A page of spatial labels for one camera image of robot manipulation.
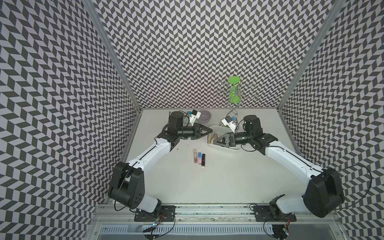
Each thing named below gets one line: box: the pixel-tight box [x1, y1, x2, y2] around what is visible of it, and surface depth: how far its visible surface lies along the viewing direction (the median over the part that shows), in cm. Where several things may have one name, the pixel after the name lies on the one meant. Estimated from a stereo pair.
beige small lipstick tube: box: [207, 133, 212, 144], surface depth 74 cm
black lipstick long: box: [201, 153, 206, 167], surface depth 93 cm
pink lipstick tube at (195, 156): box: [193, 148, 198, 163], surface depth 95 cm
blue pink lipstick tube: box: [198, 152, 202, 165], surface depth 93 cm
